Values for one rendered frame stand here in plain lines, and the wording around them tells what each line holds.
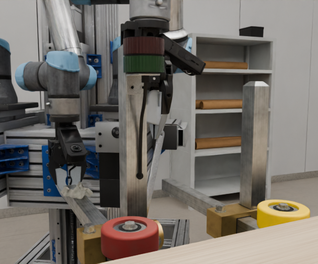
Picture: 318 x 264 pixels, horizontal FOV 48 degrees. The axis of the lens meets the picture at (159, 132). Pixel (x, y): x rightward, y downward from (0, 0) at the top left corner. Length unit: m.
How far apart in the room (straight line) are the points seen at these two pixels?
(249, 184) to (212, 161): 3.11
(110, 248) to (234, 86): 3.46
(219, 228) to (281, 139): 3.69
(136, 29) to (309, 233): 0.42
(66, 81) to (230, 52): 3.10
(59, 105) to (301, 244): 0.60
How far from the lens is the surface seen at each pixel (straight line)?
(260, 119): 0.69
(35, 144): 1.29
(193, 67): 0.69
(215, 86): 3.75
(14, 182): 1.35
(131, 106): 0.56
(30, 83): 0.95
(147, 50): 0.50
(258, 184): 0.72
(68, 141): 0.84
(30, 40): 3.21
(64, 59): 0.87
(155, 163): 0.68
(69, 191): 0.82
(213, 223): 0.70
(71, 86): 0.87
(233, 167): 3.98
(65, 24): 1.08
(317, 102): 4.68
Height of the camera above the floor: 1.10
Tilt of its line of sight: 7 degrees down
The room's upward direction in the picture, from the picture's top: straight up
